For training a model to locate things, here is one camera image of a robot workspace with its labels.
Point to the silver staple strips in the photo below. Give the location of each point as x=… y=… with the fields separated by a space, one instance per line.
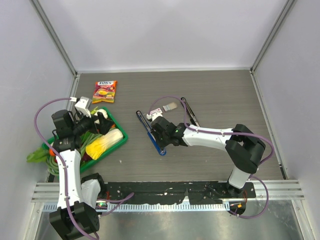
x=169 y=107

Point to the napa cabbage toy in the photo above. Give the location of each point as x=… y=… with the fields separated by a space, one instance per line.
x=103 y=143

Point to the green leafy vegetable toy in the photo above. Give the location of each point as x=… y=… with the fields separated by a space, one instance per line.
x=38 y=156

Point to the green plastic tray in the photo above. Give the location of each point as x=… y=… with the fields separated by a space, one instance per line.
x=113 y=148

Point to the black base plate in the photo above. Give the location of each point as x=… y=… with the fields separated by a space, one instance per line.
x=174 y=192

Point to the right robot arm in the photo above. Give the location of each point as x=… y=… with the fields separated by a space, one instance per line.
x=245 y=150

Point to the red white staple box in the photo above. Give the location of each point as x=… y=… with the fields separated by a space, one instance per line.
x=157 y=110

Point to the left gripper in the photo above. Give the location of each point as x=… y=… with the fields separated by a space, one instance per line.
x=104 y=124

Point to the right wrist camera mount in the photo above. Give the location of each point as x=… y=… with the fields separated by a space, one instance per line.
x=151 y=117

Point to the candy snack bag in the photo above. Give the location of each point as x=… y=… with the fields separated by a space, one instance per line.
x=104 y=91

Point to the black stapler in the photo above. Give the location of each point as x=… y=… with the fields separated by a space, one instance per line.
x=192 y=117

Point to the orange carrot toy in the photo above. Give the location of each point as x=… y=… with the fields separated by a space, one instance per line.
x=51 y=152

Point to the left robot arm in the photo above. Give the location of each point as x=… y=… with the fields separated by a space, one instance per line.
x=76 y=214

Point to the blue stapler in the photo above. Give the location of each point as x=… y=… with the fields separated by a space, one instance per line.
x=161 y=152

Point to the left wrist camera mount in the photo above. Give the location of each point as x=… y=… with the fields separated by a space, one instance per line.
x=82 y=105

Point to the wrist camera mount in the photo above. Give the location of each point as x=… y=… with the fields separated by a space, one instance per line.
x=151 y=117
x=82 y=105

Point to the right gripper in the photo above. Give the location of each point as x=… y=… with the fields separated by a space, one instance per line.
x=161 y=144

